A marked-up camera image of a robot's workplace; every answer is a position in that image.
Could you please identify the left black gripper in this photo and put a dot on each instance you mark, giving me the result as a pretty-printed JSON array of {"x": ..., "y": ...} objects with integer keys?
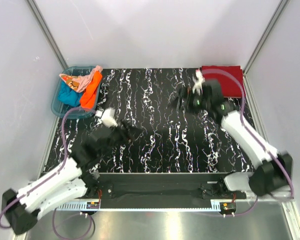
[{"x": 123, "y": 130}]

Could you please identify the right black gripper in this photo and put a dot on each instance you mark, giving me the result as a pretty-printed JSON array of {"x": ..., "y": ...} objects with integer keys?
[{"x": 187, "y": 99}]

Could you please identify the red t shirt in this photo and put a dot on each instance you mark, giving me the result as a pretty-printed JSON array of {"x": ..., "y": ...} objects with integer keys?
[{"x": 229, "y": 88}]

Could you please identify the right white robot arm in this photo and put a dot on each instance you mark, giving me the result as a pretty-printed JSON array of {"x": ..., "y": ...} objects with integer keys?
[{"x": 272, "y": 169}]

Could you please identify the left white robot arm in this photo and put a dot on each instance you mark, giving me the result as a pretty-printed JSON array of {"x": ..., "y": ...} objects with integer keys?
[{"x": 67, "y": 181}]

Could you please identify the orange t shirt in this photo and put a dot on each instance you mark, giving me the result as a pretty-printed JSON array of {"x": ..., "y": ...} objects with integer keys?
[{"x": 88, "y": 98}]

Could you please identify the pink printed t shirt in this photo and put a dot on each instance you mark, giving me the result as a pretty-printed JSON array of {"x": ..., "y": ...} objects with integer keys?
[{"x": 78, "y": 78}]

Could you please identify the blue t shirt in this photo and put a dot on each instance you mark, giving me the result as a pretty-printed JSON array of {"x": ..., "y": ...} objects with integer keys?
[{"x": 68, "y": 96}]

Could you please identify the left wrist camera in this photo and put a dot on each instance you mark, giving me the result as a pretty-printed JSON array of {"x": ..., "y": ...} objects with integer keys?
[{"x": 107, "y": 117}]

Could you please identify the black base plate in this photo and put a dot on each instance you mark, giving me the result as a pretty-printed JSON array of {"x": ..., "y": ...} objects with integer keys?
[{"x": 154, "y": 191}]

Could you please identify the white slotted cable duct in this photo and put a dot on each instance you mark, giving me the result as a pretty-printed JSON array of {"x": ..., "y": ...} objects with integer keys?
[{"x": 85, "y": 205}]

